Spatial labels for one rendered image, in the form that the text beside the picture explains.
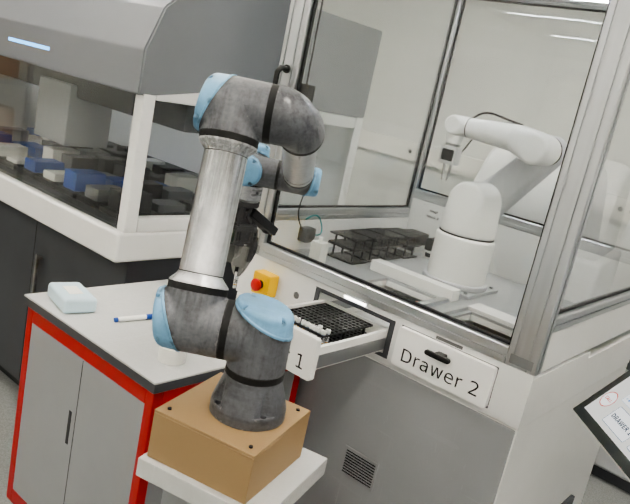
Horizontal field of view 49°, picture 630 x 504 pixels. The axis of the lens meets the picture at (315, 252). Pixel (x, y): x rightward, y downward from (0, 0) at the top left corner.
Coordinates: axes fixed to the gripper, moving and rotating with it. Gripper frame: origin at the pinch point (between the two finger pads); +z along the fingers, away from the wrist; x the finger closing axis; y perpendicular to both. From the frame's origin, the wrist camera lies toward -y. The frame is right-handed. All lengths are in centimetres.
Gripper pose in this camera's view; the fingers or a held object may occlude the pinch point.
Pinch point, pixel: (239, 270)
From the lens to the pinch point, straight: 193.2
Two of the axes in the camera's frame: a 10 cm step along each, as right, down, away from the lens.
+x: 7.2, 3.1, -6.2
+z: -2.0, 9.5, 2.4
